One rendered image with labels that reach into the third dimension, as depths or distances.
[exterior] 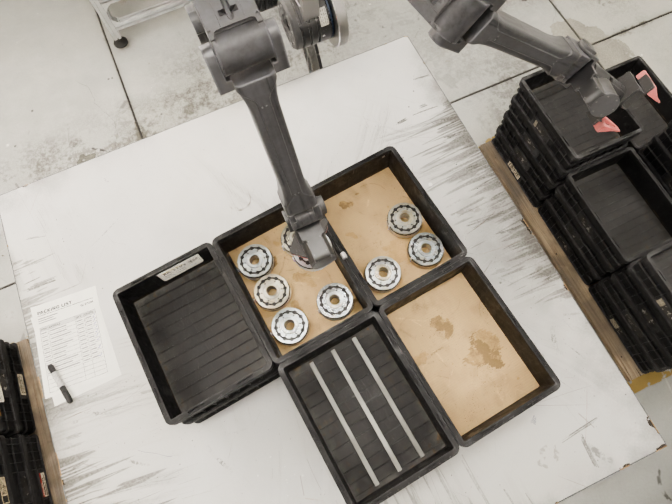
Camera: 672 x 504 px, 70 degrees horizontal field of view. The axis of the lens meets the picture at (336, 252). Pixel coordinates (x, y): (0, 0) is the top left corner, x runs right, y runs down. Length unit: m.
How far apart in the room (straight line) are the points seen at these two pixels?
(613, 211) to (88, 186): 1.98
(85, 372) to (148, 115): 1.60
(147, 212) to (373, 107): 0.87
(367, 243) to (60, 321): 1.00
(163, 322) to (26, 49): 2.34
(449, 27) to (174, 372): 1.09
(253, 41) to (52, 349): 1.29
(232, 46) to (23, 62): 2.80
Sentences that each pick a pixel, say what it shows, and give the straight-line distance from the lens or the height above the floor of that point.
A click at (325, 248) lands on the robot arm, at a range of 0.99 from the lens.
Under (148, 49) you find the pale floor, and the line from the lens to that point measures 3.17.
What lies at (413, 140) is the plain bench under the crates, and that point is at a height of 0.70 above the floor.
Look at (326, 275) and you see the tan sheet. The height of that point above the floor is 0.83.
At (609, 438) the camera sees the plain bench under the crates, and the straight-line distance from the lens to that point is 1.65.
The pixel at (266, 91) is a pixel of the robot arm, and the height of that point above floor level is 1.60.
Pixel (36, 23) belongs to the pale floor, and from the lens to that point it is 3.61.
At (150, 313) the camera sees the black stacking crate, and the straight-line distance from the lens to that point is 1.51.
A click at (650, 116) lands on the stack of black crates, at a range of 2.68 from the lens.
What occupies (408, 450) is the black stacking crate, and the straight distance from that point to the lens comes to 1.37.
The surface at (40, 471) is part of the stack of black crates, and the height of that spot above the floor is 0.18.
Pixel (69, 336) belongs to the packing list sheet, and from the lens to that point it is 1.75.
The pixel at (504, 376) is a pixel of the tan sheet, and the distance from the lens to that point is 1.42.
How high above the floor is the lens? 2.19
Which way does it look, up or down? 71 degrees down
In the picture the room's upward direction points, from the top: 6 degrees counter-clockwise
